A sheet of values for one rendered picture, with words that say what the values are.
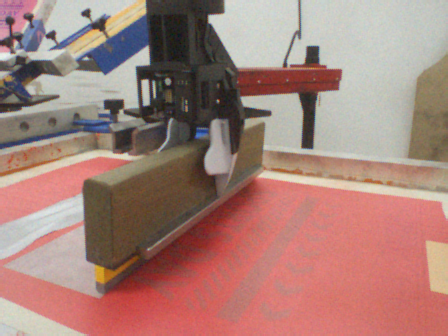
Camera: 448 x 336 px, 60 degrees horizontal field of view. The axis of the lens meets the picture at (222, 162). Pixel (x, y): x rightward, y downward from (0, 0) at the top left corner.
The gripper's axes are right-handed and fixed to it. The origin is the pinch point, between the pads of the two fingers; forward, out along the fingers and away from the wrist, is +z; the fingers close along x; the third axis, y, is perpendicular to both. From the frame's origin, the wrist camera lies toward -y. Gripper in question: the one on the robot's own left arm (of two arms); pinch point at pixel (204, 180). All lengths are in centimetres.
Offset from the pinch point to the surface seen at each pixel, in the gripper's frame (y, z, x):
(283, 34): -200, -21, -50
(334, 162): -23.6, 3.1, 11.4
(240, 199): -7.8, 5.2, 1.4
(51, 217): 9.1, 3.9, -16.1
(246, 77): -89, -4, -30
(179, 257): 10.1, 4.5, 2.2
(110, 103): -24.6, -4.2, -34.8
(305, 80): -115, -2, -15
